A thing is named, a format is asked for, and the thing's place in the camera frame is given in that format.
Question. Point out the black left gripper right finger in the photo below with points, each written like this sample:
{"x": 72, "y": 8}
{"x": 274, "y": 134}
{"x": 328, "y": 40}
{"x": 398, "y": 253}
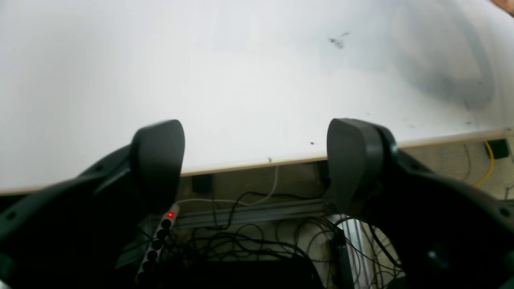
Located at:
{"x": 446, "y": 233}

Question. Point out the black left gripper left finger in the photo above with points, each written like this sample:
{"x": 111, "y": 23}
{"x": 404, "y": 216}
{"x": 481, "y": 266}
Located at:
{"x": 70, "y": 235}

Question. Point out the black power strip red switch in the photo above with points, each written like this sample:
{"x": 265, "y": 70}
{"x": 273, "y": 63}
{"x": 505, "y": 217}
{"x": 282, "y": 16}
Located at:
{"x": 152, "y": 261}

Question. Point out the aluminium table frame rail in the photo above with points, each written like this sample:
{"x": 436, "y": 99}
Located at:
{"x": 259, "y": 213}

